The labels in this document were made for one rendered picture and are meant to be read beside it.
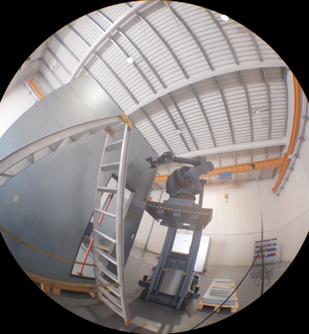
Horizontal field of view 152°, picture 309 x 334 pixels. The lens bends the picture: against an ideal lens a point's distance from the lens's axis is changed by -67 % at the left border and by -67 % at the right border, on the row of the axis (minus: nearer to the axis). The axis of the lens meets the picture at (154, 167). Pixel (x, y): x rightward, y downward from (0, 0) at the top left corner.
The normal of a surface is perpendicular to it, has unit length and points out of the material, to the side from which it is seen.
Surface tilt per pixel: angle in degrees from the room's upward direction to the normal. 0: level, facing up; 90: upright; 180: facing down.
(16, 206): 90
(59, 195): 90
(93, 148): 90
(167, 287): 90
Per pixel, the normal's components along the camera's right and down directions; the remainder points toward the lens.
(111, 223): 0.57, -0.34
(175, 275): -0.26, -0.63
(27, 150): 0.86, -0.11
